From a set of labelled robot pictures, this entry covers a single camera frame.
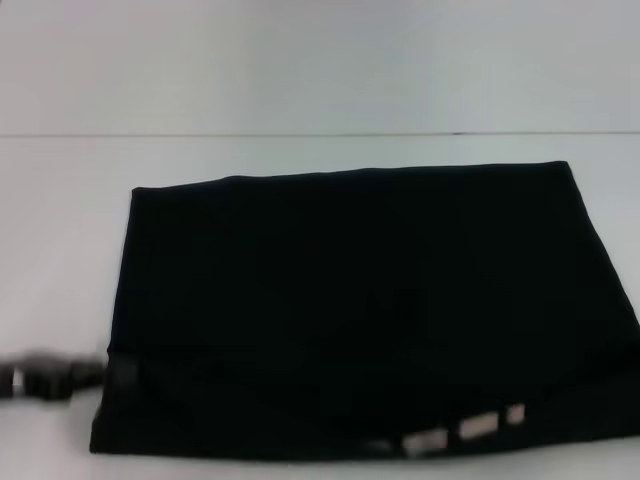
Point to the black t-shirt with FREE print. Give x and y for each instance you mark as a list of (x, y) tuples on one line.
[(350, 300)]

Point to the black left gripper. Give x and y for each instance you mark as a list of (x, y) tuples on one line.
[(45, 377)]

